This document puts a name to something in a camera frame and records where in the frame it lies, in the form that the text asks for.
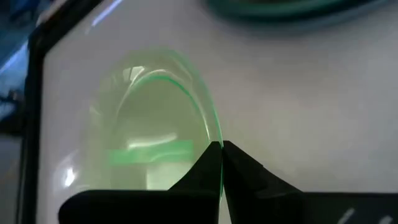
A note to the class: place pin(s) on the white table mat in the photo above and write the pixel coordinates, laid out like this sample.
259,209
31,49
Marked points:
295,109

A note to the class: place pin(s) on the black metal table frame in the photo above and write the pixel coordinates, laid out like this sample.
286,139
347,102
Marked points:
32,93

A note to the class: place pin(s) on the large teal plastic plate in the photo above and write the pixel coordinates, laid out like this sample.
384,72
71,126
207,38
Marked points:
280,9

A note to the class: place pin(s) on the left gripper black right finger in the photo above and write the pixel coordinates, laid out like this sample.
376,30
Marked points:
255,199

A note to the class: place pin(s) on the transparent green plastic plate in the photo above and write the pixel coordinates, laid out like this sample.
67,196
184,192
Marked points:
155,118

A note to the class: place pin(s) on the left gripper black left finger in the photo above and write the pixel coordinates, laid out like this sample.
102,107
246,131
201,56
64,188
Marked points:
192,199

